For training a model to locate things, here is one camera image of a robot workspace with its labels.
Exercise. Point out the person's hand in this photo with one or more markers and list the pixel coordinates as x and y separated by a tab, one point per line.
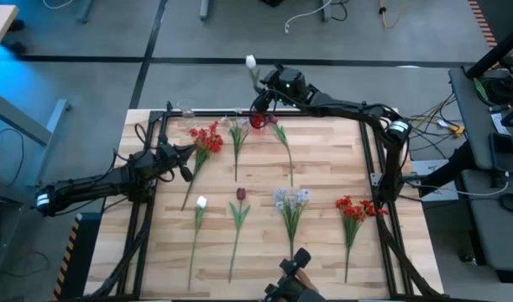
308	285

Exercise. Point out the white power box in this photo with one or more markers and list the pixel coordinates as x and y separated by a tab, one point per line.
432	168

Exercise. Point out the grey desk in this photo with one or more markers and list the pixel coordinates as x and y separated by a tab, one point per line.
491	235

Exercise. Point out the black frame clamp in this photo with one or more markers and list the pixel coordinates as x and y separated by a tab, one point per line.
169	107

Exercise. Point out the black aluminium table frame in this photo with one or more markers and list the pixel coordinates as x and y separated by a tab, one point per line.
222	113

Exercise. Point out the black angled strut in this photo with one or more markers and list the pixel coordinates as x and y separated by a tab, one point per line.
453	168

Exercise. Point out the black phone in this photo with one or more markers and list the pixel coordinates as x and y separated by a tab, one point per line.
498	153

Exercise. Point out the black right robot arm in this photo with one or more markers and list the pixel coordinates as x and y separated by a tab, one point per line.
344	111

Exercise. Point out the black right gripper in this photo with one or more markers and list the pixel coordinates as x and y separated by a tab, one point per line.
291	79

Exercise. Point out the white tulip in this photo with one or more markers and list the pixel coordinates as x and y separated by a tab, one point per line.
201	202
250	61

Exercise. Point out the grey metal table frame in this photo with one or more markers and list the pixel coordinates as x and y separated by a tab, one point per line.
54	126

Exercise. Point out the white metal bracket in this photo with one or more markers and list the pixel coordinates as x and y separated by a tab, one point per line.
375	179

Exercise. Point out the red flower bunch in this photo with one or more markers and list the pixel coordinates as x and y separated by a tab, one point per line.
210	140
352	211

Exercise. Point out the grey metal leg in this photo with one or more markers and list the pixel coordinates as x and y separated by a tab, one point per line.
204	9
326	10
85	10

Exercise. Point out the black cabinet with hazard stripes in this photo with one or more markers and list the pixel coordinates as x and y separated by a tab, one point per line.
86	251

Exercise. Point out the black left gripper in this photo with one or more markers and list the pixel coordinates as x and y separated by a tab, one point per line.
167	157

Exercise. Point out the black slanted pole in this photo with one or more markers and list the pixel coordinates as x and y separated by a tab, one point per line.
499	50

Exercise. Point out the clear glass vase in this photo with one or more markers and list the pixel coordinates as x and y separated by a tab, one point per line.
186	112

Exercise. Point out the red glass vase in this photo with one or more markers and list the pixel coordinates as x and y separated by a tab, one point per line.
258	121

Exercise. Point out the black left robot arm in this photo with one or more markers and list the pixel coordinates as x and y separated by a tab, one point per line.
92	186

